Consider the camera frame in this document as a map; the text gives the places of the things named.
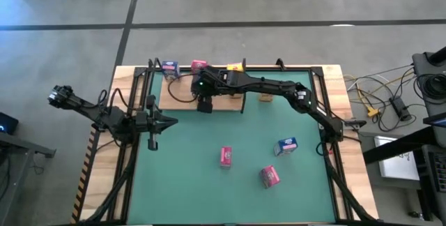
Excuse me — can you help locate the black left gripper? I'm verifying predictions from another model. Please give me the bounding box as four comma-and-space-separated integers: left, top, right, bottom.
136, 96, 180, 151

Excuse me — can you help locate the pink Raisin Bran box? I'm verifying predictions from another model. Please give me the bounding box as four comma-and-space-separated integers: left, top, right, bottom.
190, 59, 209, 75
259, 165, 282, 189
220, 145, 233, 170

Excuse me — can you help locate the blue Frosted Flakes box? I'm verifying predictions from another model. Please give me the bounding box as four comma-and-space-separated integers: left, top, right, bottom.
161, 60, 181, 81
273, 136, 299, 157

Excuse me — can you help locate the wooden shelf board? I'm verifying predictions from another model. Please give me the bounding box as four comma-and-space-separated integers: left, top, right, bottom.
158, 73, 243, 111

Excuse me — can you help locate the green table mat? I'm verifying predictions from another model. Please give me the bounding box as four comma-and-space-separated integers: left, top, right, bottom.
127, 70, 337, 224

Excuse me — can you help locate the yellow black hazard strip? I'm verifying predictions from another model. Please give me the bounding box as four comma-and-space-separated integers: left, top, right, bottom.
71, 124, 100, 224

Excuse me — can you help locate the grey side desk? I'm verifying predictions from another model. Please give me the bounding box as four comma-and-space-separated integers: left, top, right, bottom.
0, 131, 56, 226

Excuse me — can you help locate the black device blue light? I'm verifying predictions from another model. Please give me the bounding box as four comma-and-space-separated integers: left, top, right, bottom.
0, 111, 20, 136

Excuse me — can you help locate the black diagonal desk beam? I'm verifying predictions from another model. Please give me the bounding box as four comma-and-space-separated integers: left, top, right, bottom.
362, 126, 446, 166

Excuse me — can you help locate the black power adapter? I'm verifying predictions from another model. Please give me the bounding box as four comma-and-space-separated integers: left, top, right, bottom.
389, 96, 413, 122

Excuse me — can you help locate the white flat board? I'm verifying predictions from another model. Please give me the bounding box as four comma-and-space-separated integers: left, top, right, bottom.
374, 137, 421, 181

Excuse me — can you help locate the grey equipment desk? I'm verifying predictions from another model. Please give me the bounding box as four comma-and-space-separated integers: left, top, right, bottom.
411, 46, 446, 115

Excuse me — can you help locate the dark tablet screen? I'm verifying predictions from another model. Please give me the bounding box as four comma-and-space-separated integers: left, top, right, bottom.
423, 112, 446, 129

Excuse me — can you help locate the black desk pole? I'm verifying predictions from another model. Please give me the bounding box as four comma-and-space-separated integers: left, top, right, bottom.
427, 46, 446, 66

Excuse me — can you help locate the black keyboard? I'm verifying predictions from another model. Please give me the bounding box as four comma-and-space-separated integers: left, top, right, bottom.
430, 151, 446, 194

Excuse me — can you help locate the black metal shelf frame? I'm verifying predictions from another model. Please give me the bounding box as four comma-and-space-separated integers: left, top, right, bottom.
148, 57, 247, 114

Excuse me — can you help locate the coiled black cable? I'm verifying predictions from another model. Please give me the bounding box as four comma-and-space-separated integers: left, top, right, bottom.
413, 73, 446, 101

